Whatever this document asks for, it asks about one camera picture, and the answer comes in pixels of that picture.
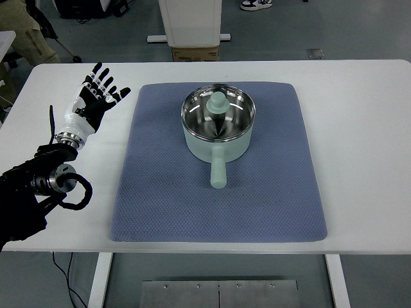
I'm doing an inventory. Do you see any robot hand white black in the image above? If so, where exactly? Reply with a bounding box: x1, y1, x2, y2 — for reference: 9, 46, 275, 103
57, 62, 132, 139

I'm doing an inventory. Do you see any green pot with handle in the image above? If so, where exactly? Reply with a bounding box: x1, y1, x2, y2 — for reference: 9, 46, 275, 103
181, 83, 257, 189

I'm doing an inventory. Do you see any office chair base with caster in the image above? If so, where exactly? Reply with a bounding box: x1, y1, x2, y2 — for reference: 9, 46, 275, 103
48, 31, 83, 64

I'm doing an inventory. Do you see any white side table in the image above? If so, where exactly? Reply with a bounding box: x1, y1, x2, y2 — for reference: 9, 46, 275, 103
0, 30, 17, 67

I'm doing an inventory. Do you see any black equipment case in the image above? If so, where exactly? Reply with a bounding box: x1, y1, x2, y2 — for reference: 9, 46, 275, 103
54, 0, 132, 19

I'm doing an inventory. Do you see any person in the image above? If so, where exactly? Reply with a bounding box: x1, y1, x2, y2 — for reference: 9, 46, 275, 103
0, 0, 62, 65

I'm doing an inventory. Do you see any cardboard box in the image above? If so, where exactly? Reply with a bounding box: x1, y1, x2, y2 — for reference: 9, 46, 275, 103
171, 45, 221, 62

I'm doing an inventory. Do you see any glass lid with green knob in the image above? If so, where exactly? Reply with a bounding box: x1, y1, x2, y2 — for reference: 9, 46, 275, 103
181, 83, 257, 142

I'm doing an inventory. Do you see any white table leg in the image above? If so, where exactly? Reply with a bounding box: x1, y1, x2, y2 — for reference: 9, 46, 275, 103
87, 252, 114, 308
324, 254, 351, 308

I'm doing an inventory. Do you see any blue textured mat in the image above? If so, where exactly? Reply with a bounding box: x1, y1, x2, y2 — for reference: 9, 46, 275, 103
109, 81, 328, 244

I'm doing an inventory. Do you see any thin black floor cable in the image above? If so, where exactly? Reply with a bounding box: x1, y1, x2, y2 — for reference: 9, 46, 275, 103
52, 252, 87, 308

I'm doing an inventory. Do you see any white pedestal cabinet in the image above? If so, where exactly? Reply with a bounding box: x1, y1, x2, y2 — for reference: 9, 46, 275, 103
146, 0, 232, 48

